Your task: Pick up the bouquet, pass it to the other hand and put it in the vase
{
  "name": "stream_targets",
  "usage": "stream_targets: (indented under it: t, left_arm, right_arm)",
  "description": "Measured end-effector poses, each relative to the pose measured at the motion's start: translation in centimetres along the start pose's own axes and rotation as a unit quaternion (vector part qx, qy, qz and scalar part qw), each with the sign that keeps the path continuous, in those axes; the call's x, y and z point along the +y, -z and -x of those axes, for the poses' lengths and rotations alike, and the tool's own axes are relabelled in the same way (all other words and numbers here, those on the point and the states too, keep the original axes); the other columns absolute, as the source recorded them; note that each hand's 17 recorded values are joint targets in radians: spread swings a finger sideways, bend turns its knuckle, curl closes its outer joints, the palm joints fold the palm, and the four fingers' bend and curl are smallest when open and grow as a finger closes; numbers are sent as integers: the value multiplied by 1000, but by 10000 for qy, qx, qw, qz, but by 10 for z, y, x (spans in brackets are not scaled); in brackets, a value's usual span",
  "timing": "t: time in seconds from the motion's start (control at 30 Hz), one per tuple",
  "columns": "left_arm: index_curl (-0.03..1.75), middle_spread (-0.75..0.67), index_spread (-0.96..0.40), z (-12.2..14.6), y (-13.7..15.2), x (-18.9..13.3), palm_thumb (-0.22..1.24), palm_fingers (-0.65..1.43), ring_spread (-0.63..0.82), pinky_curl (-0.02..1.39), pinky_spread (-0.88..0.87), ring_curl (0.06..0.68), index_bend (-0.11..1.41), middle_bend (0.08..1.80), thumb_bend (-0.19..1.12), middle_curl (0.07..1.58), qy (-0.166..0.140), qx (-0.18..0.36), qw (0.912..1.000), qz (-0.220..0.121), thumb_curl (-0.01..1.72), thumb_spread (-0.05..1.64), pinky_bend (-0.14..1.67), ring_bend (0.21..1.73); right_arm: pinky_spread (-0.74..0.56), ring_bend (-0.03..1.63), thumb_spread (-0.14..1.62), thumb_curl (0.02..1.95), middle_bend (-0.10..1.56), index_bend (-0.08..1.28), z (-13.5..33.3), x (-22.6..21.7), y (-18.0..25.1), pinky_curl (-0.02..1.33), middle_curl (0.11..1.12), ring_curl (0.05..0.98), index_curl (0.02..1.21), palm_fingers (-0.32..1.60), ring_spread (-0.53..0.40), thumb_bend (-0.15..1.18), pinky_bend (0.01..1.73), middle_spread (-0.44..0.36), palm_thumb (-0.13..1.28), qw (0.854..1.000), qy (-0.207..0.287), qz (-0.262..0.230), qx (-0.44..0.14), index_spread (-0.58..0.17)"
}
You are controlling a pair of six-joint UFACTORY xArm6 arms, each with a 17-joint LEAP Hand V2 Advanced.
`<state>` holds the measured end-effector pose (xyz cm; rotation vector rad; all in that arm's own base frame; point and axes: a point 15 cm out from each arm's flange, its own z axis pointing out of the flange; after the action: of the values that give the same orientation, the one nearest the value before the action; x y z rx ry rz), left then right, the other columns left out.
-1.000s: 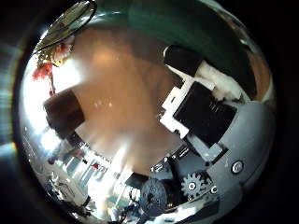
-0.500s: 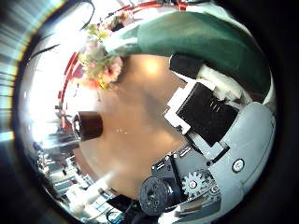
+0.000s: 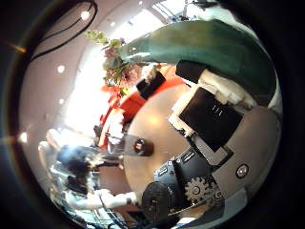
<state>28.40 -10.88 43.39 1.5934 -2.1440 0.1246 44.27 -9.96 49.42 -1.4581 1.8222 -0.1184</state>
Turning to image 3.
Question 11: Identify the dark glass vase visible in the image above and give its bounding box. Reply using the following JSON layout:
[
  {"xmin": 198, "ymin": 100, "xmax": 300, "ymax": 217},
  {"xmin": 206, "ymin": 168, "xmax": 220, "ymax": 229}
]
[{"xmin": 106, "ymin": 133, "xmax": 155, "ymax": 157}]

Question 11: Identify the black planter box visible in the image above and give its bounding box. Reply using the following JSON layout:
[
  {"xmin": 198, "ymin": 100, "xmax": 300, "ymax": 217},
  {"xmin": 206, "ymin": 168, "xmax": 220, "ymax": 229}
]
[{"xmin": 135, "ymin": 70, "xmax": 167, "ymax": 100}]

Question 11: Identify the orange sofa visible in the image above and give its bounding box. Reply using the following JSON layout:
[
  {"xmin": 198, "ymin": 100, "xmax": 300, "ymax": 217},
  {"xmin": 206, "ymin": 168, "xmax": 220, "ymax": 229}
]
[{"xmin": 98, "ymin": 65, "xmax": 189, "ymax": 151}]

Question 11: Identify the black hanging cable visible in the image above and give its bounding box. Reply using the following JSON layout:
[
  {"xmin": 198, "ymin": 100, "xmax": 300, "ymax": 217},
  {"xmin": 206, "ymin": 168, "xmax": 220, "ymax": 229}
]
[{"xmin": 30, "ymin": 0, "xmax": 99, "ymax": 63}]

